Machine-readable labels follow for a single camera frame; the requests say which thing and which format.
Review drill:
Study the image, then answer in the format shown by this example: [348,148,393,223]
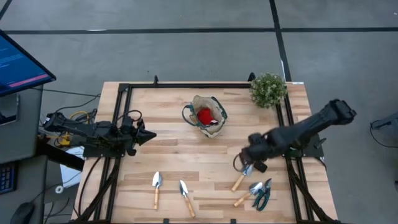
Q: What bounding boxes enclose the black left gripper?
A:
[123,117,157,157]

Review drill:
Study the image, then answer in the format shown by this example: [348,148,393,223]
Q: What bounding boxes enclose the beige green canvas gardening bag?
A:
[182,95,228,139]

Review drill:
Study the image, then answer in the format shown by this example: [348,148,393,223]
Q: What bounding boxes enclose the green-handled pruning shears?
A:
[251,178,273,212]

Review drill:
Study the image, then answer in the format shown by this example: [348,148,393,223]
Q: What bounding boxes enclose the wide wooden-handled garden trowel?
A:
[151,170,163,211]

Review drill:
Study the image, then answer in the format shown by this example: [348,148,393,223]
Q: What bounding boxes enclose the narrow wooden-handled garden trowel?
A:
[178,179,197,218]

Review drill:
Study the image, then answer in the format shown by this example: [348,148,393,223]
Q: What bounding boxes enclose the red garden glove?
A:
[197,107,218,126]

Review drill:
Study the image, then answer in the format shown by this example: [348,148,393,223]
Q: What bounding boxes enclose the potted green flowering plant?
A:
[248,72,289,110]

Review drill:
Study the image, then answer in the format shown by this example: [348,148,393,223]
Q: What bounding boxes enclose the white paper sheet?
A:
[59,146,86,189]

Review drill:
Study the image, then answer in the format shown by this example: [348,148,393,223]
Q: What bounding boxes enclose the black desk beam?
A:
[35,136,85,171]

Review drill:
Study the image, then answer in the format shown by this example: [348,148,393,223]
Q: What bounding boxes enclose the gray desk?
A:
[0,85,49,224]

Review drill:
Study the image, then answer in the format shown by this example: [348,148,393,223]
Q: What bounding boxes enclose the silver monitor stand base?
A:
[0,93,19,126]

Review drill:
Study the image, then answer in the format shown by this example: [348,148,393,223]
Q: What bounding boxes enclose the computer monitor with blue screen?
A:
[0,29,57,97]

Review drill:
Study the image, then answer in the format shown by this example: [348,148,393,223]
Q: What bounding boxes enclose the black keyboard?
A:
[0,161,17,195]

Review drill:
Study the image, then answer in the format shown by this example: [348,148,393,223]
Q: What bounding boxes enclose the black computer mouse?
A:
[9,202,35,224]

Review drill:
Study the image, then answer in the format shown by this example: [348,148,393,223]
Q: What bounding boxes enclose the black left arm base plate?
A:
[83,142,127,158]

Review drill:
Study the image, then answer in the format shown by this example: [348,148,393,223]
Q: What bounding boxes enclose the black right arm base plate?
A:
[284,136,325,158]

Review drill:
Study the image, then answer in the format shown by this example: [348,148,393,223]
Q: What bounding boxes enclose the black aluminium table frame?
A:
[73,74,343,224]

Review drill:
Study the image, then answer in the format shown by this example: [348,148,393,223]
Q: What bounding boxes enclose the yellow cable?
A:
[39,111,91,147]

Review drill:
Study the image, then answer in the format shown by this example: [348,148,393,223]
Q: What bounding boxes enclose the thin black cable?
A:
[32,88,102,98]

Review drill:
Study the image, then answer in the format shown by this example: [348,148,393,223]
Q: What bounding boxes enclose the thick black cable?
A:
[77,157,103,218]

